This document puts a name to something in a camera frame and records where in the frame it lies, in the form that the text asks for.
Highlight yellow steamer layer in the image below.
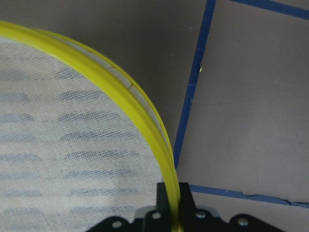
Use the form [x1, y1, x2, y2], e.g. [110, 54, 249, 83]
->
[0, 21, 180, 232]

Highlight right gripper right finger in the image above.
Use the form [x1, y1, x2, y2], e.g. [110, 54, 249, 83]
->
[179, 182, 281, 232]

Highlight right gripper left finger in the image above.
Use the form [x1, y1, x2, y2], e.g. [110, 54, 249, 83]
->
[88, 182, 172, 232]

